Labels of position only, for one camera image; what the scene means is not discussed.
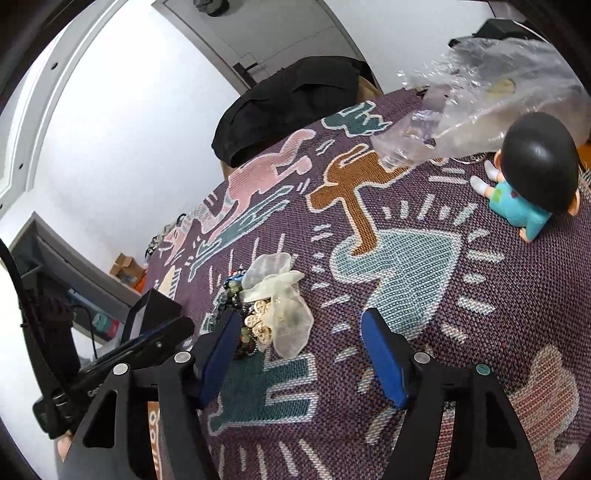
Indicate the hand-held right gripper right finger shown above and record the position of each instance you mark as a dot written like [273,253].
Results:
[385,364]

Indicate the black shoe rack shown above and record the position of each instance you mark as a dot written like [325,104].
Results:
[166,235]

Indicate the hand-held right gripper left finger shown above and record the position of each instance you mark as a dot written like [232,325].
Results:
[217,357]

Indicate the clear plastic bag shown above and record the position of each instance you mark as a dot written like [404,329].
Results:
[485,106]

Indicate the black device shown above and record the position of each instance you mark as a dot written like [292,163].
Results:
[503,28]

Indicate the white organza pouch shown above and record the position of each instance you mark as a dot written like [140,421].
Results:
[272,272]
[293,323]

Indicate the dark cap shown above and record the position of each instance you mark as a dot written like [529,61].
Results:
[212,5]

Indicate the black cloth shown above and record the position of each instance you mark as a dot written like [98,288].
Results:
[295,101]

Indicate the pile of beaded jewelry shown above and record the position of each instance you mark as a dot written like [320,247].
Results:
[226,295]

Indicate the green red box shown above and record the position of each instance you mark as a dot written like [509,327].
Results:
[106,327]

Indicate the black jewelry box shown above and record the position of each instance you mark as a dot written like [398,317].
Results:
[157,307]

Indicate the black-haired toy figurine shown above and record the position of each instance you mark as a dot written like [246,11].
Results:
[535,152]

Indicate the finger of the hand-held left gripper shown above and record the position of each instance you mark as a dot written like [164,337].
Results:
[161,334]

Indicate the cardboard box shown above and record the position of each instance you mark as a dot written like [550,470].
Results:
[124,267]

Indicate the grey doorway frame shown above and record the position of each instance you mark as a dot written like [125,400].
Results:
[69,263]

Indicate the orange box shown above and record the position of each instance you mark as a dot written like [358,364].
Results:
[141,282]

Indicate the grey door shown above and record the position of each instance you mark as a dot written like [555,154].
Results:
[286,32]

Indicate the purple printed blanket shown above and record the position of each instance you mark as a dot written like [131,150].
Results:
[415,286]

